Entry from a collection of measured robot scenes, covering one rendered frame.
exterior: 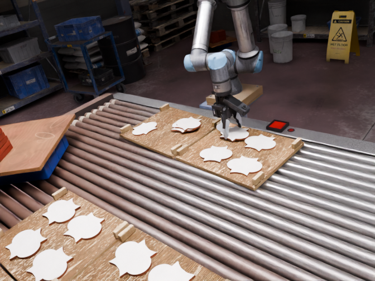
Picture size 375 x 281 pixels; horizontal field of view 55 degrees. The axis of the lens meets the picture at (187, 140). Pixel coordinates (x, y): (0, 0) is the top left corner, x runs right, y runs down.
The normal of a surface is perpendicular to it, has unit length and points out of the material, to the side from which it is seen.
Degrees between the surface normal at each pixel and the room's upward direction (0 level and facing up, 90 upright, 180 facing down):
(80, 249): 0
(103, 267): 0
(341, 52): 78
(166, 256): 0
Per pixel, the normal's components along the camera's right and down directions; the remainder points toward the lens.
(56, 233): -0.18, -0.85
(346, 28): -0.71, 0.21
